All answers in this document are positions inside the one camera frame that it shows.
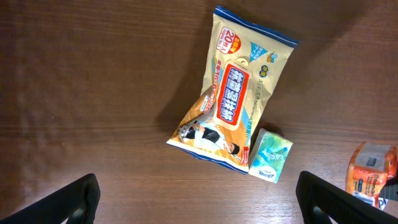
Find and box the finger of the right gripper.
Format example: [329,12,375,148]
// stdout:
[379,177,398,201]

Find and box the orange tissue pack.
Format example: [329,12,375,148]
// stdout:
[345,142,397,207]

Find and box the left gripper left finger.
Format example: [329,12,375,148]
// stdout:
[1,174,101,224]

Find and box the beige wet wipes pack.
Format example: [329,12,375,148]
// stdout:
[167,6,298,174]

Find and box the teal tissue pack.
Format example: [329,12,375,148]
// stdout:
[248,128,293,184]

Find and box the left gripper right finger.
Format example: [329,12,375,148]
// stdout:
[295,171,397,224]

